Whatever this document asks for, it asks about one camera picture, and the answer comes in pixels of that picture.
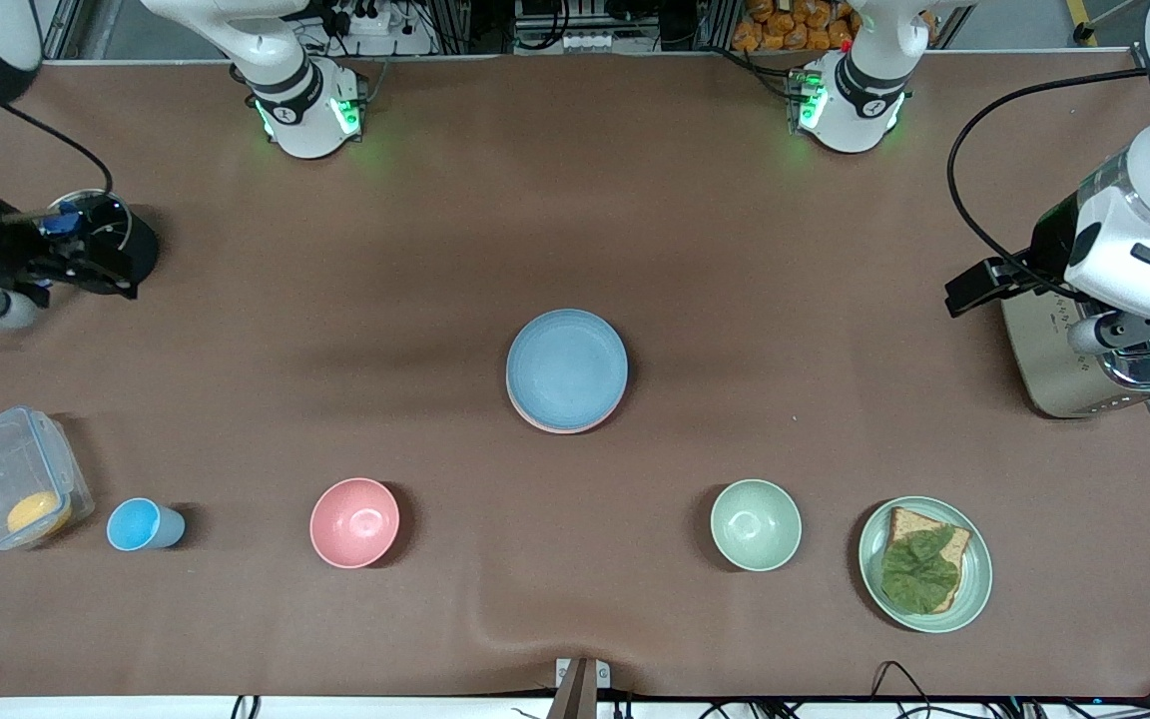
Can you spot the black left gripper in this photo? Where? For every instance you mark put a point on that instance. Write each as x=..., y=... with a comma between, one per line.
x=1046, y=243

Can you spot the blue plate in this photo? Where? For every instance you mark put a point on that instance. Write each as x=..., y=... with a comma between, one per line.
x=567, y=367

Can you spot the pink plate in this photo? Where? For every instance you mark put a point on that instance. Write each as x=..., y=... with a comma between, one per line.
x=545, y=427

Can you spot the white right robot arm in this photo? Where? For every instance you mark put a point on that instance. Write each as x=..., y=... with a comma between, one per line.
x=295, y=90

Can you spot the black round container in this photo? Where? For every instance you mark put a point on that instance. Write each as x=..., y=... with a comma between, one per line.
x=143, y=250

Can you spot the silver toaster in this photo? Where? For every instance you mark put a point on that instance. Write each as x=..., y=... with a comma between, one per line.
x=1054, y=379

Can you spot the yellow round fruit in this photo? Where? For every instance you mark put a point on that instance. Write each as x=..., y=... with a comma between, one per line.
x=39, y=513

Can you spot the brown bread slice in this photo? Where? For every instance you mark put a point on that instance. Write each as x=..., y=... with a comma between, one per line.
x=909, y=521

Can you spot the blue cup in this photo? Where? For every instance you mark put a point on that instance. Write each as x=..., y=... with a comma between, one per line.
x=141, y=525

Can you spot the green plate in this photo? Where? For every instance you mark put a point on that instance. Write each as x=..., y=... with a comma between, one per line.
x=979, y=579

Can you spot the green lettuce leaf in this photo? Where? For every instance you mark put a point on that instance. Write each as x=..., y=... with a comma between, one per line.
x=919, y=571

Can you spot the bag of orange items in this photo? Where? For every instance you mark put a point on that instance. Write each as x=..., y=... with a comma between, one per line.
x=785, y=35

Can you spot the green bowl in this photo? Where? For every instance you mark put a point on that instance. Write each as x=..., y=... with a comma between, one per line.
x=756, y=524

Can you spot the pink bowl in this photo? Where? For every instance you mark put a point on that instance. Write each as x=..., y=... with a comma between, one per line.
x=354, y=522

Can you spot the white power strip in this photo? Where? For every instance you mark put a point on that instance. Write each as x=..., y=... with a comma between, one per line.
x=370, y=20

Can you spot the metal table clamp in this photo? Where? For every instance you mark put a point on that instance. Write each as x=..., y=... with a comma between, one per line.
x=582, y=689

